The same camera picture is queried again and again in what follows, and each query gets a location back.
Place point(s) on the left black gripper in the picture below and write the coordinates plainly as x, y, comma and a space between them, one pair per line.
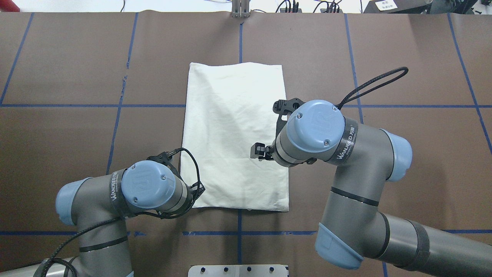
198, 191

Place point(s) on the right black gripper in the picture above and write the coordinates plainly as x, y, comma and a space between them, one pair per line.
260, 151

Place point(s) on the cream long-sleeve cat shirt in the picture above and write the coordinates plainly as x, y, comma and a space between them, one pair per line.
228, 109

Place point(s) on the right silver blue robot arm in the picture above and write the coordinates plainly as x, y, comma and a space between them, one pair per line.
352, 228

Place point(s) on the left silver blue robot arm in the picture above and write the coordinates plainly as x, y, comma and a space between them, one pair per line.
99, 207

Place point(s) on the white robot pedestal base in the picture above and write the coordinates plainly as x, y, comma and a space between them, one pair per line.
248, 270

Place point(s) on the aluminium frame post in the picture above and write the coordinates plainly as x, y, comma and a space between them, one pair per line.
240, 8

